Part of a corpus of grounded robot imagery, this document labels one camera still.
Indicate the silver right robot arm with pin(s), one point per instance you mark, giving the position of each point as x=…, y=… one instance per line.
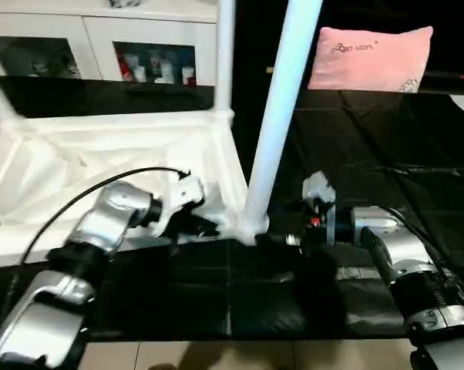
x=394, y=247

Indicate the white plastic table top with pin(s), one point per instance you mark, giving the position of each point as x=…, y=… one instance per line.
x=101, y=154

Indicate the white glass-door cabinet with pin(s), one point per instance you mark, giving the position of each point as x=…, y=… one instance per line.
x=93, y=27

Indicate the dark patterned ornament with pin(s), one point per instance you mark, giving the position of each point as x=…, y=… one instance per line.
x=126, y=2

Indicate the red bottle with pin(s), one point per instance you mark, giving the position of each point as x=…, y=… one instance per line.
x=125, y=69

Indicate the black cabinet with gold label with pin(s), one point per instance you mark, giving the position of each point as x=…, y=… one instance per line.
x=255, y=38

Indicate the pink pillow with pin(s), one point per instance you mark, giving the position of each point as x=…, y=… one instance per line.
x=371, y=58

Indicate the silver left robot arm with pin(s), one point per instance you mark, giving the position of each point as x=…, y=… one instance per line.
x=112, y=216

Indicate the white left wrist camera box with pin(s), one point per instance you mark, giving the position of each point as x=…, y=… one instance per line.
x=184, y=193

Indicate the black work mat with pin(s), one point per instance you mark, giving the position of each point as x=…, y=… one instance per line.
x=386, y=154

